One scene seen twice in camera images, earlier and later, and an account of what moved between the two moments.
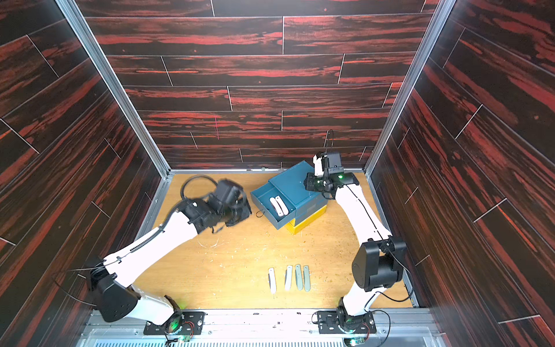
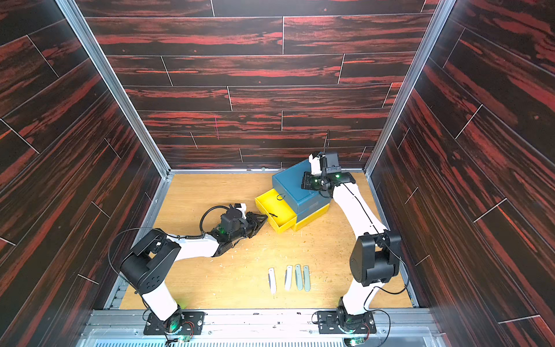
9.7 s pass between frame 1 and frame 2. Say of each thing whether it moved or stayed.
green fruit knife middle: stayed
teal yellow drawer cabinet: stayed
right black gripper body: stayed
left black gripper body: moved
